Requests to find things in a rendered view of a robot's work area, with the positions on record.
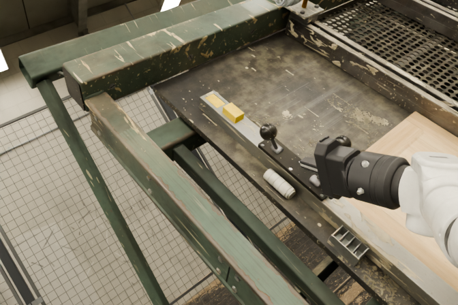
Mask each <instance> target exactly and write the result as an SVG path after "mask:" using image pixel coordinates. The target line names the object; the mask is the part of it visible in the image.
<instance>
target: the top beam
mask: <svg viewBox="0 0 458 305"><path fill-rule="evenodd" d="M308 1H310V2H312V3H313V4H315V5H319V7H321V8H322V9H324V12H325V11H327V10H329V9H331V8H334V7H336V6H338V5H341V4H343V3H346V2H348V1H351V0H308ZM290 12H291V11H290V10H288V9H286V8H285V7H282V6H278V5H277V4H276V2H274V1H273V0H246V1H243V2H240V3H237V4H234V5H231V6H228V7H225V8H223V9H220V10H217V11H214V12H211V13H208V14H205V15H203V16H199V17H197V18H193V19H191V20H187V21H185V22H182V23H179V24H177V25H173V26H171V27H167V28H165V29H162V30H159V31H156V32H153V33H150V34H147V35H144V36H142V37H138V38H136V39H132V40H130V41H127V42H124V43H122V44H118V45H116V46H112V47H109V48H106V49H103V50H100V51H98V52H94V53H92V54H88V55H86V56H83V57H80V58H78V59H74V60H72V61H68V62H66V63H64V64H63V66H62V70H63V75H64V78H65V83H66V85H67V90H68V93H69V94H70V95H71V97H72V98H73V99H74V100H75V101H76V103H77V104H78V105H79V106H80V107H81V108H82V109H83V110H84V111H86V112H89V108H88V107H87V106H86V105H85V97H87V96H89V95H92V94H94V93H96V92H99V91H102V90H104V92H108V94H109V95H110V96H111V97H112V98H113V99H114V100H118V99H120V98H122V97H124V96H127V95H129V94H132V93H134V92H136V91H139V90H141V89H143V88H146V87H148V86H151V85H152V84H155V83H157V82H160V81H162V80H165V79H166V78H169V77H171V76H174V75H176V74H179V73H181V72H183V71H186V70H188V69H191V68H193V67H195V66H197V65H200V64H202V63H205V62H207V61H210V60H211V59H214V58H216V57H219V56H221V55H223V54H226V53H228V52H230V51H233V50H235V49H237V48H240V47H242V46H245V45H247V44H250V43H252V42H254V41H256V40H258V39H261V38H263V37H266V36H268V35H270V34H272V33H275V32H278V31H280V30H282V29H285V28H286V26H287V24H288V18H289V15H290Z"/></svg>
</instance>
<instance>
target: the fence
mask: <svg viewBox="0 0 458 305"><path fill-rule="evenodd" d="M212 94H214V95H215V96H217V97H218V98H219V99H220V100H222V101H223V102H224V103H225V104H224V105H222V106H220V107H218V108H216V107H215V106H214V105H213V104H212V103H210V102H209V101H208V100H207V99H205V98H206V97H208V96H210V95H212ZM228 104H229V103H228V102H227V101H226V100H225V99H224V98H223V97H222V96H220V95H219V94H218V93H216V92H215V91H211V92H210V93H207V94H206V95H203V96H201V97H200V105H199V108H200V109H201V110H202V111H203V112H204V113H205V114H206V115H208V116H209V117H210V118H211V119H212V120H213V121H215V122H216V123H217V124H218V125H219V126H220V127H221V128H222V129H223V130H224V131H226V132H227V133H228V134H229V135H230V136H231V137H233V138H234V139H235V140H236V141H237V142H238V143H239V144H240V145H241V146H242V147H244V148H245V149H246V150H247V151H248V152H249V153H251V154H252V155H253V156H254V157H255V158H257V160H259V162H261V163H262V164H263V165H264V166H265V167H266V168H268V169H273V170H274V171H275V172H276V173H278V174H279V175H280V176H281V177H282V178H283V179H284V180H285V181H286V182H288V183H289V184H290V185H291V186H292V187H293V188H294V189H295V191H296V194H297V195H298V196H299V197H300V198H301V199H302V200H304V201H305V202H306V203H307V204H308V205H309V206H311V207H312V208H313V209H314V210H315V211H316V212H317V213H318V214H319V215H320V216H322V217H323V218H324V219H325V220H326V221H328V222H329V223H330V224H331V225H332V226H333V227H334V228H335V229H336V230H338V229H339V228H340V227H341V225H343V226H344V227H346V228H347V229H348V230H349V231H350V232H352V233H353V234H354V235H355V236H356V237H357V238H358V239H359V240H360V241H362V242H363V243H364V244H365V245H366V246H368V247H369V250H368V251H367V253H366V254H365V255H366V256H367V257H368V258H369V259H370V260H372V261H373V262H374V263H375V264H376V265H377V266H378V267H379V268H380V269H382V270H383V271H384V272H385V273H386V274H388V275H389V276H390V277H391V278H392V279H393V280H394V281H395V282H396V283H397V284H398V285H400V286H401V287H402V288H403V289H404V290H406V291H407V292H408V293H409V294H410V295H411V296H412V297H413V298H414V299H415V300H416V301H418V302H419V303H420V304H421V305H458V292H457V291H456V290H455V289H453V288H452V287H451V286H450V285H449V284H448V283H446V282H445V281H444V280H442V279H441V278H440V277H439V276H438V275H437V274H436V273H434V272H433V271H432V270H430V269H429V268H428V267H427V266H426V265H425V264H423V263H422V262H421V261H420V260H418V259H417V258H416V257H415V256H413V254H412V253H410V252H409V251H407V250H406V249H405V248H404V247H402V245H400V244H399V243H398V242H397V241H396V240H394V239H393V238H392V237H390V236H389V235H388V234H387V233H386V232H385V231H383V230H382V229H381V228H380V227H378V226H377V225H376V224H375V223H374V222H373V221H371V220H370V219H369V218H367V217H366V216H365V215H364V214H363V213H362V212H361V211H359V210H358V209H357V208H355V207H354V206H353V205H352V204H351V203H350V202H349V201H347V200H346V199H345V198H343V197H341V198H340V199H334V198H333V199H329V197H327V198H326V199H325V200H323V201H322V202H321V201H320V200H319V199H318V198H317V197H316V196H314V195H313V194H312V193H311V192H310V191H308V190H307V189H306V188H305V187H304V186H303V185H302V184H301V183H299V182H298V181H297V180H296V179H295V178H293V177H292V176H291V175H290V174H289V173H287V171H286V170H284V169H283V168H282V167H281V166H280V165H278V164H277V163H276V162H275V161H274V160H272V158H270V157H269V156H268V155H267V154H266V153H265V152H263V151H262V150H261V149H260V148H258V144H259V143H261V142H262V141H263V139H262V138H261V136H260V128H259V127H258V126H256V125H255V124H254V123H253V122H251V121H250V120H249V119H248V118H247V117H246V116H244V117H243V120H241V121H239V122H237V123H234V122H232V121H231V120H230V119H229V118H228V117H227V116H226V115H225V114H223V113H222V110H223V107H224V106H226V105H228Z"/></svg>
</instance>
